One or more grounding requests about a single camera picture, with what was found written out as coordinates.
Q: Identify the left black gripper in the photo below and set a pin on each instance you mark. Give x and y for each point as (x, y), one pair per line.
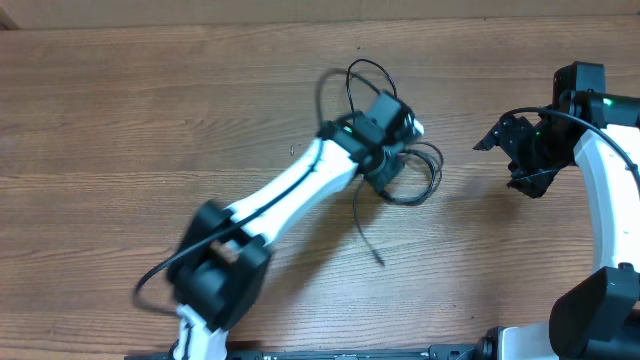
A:
(381, 176)

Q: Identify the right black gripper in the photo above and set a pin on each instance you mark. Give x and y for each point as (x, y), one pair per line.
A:
(506, 135)

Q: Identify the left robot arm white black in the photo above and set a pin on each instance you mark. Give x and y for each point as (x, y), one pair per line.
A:
(219, 268)

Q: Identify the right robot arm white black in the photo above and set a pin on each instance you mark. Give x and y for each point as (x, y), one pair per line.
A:
(598, 132)

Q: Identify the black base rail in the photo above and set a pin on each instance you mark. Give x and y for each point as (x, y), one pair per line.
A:
(325, 356)

